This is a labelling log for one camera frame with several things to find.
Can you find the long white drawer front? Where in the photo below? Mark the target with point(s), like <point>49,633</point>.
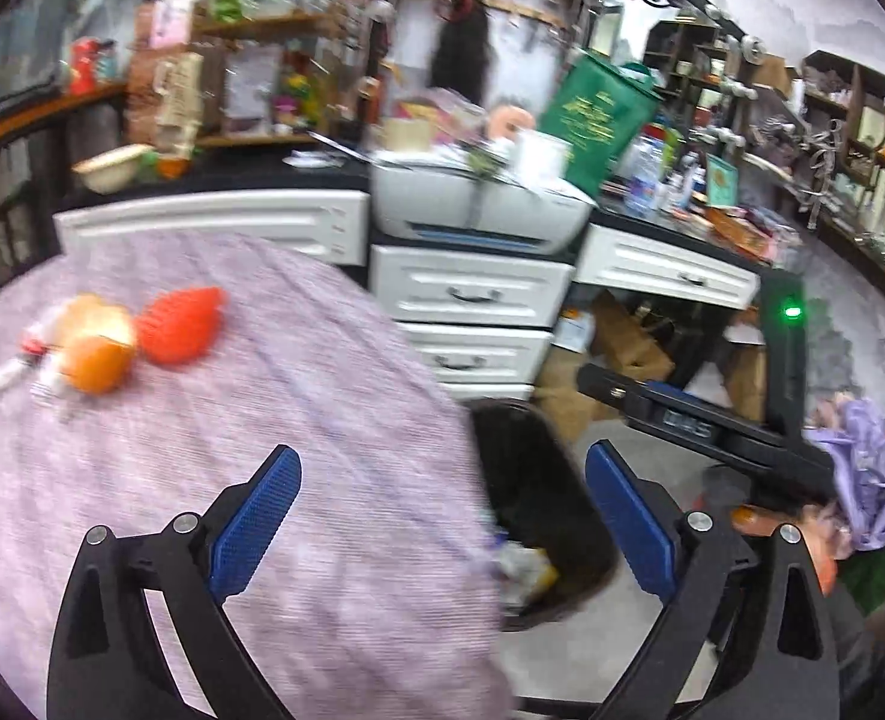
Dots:
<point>210,217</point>

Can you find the black trash bin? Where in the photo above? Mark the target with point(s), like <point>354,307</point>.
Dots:
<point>517,465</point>

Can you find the pink box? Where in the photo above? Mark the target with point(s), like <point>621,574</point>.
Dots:
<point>180,0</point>

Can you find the white bottom drawer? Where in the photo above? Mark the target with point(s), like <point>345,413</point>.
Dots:
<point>487,390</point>

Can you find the white orange package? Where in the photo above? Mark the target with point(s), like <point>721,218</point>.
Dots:
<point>576,330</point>

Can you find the white paper sheet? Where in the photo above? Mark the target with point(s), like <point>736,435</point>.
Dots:
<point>543,157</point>

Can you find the small white vial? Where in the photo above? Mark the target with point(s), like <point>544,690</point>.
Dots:
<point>0,376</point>

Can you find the red toy strawberry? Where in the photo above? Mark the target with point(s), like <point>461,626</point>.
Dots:
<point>180,326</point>

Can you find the cardboard box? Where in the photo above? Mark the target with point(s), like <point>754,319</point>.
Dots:
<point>630,337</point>

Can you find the orange fruit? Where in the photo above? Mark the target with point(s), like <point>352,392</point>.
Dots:
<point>97,367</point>

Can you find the wooden shelf rack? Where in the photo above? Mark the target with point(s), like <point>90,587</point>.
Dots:
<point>262,19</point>

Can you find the clear plastic water bottle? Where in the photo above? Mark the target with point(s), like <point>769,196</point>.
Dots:
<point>643,176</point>

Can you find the teal picture card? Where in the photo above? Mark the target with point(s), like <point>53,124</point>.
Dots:
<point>723,180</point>

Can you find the teal label jar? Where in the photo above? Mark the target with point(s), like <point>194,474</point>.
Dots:
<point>108,60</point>

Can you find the white printer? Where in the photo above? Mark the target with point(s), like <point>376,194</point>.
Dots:
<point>472,202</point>

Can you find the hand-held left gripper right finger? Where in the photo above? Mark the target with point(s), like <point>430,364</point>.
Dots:
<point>633,532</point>

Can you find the wooden wall shelves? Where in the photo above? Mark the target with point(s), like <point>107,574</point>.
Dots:
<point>862,135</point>

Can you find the person's right hand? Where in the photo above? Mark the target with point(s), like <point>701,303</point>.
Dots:
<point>825,532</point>

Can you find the white plastic bottle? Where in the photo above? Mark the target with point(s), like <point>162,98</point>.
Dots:
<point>525,570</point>

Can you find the dark hanging hairpiece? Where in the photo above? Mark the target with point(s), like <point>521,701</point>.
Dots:
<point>461,45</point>

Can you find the green tote bag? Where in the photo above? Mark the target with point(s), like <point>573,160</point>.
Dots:
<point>600,120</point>

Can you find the red jar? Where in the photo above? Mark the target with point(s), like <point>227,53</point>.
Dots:
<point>84,67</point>

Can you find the person's right forearm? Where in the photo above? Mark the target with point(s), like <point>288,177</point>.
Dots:
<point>870,652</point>

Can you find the wooden ledge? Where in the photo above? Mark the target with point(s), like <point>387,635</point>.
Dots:
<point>30,116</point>

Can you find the white desk drawer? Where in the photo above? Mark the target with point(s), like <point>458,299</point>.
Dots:
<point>652,262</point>

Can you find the black railing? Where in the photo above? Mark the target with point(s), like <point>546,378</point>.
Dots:
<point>7,225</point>

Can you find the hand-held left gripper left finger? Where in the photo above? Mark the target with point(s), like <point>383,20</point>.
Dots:
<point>255,525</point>

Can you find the peach round object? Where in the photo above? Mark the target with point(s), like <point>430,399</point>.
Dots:
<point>511,122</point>

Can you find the purple plastic bag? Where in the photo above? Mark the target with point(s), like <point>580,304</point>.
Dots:
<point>870,465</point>

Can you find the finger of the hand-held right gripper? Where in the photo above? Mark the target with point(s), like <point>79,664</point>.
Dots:
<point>637,390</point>
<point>690,435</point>

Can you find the cream bowl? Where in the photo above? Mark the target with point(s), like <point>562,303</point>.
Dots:
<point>112,169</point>

